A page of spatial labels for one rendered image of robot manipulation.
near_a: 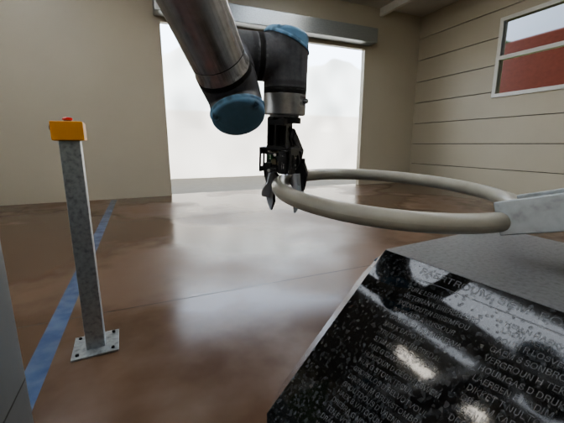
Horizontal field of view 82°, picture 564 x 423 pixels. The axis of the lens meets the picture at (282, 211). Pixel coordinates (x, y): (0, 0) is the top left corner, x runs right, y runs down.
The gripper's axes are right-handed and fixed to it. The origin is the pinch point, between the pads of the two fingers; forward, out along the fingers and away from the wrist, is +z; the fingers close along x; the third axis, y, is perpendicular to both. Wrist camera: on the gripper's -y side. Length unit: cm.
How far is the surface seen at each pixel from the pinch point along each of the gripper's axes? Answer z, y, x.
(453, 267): 1.1, 19.6, 34.0
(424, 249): 1.6, 12.2, 30.3
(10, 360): 34, 34, -51
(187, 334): 91, -53, -70
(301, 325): 89, -82, -16
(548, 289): 0, 24, 44
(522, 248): 1.0, 5.7, 46.5
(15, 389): 41, 34, -51
